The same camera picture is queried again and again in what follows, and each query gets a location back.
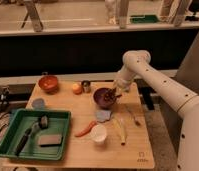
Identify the brown sponge block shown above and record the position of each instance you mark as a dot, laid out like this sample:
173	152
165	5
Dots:
50	140

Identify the blue cloth centre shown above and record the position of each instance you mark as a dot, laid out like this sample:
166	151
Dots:
103	115

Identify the green plastic tray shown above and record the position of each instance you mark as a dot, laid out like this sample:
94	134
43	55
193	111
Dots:
58	123

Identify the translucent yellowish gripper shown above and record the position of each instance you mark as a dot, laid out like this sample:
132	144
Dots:
118	91

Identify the small metal cup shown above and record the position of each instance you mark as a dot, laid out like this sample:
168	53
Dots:
86	85

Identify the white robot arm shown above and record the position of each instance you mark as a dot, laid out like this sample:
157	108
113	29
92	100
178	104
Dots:
180	98

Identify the orange fruit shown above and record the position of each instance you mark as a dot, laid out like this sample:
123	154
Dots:
76	88

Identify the orange carrot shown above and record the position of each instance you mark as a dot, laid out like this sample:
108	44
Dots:
86	130

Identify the orange bowl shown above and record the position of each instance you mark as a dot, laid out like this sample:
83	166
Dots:
48	83

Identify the dark grape bunch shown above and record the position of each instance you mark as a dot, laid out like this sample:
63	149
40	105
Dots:
111	95

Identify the white paper cup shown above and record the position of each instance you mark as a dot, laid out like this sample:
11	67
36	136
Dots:
98	134

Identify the green box in background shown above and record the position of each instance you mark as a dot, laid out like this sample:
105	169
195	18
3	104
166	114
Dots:
143	19

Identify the black handled brush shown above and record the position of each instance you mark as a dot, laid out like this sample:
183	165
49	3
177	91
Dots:
29	132

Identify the dark purple bowl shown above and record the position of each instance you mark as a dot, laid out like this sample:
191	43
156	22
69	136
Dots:
99	98

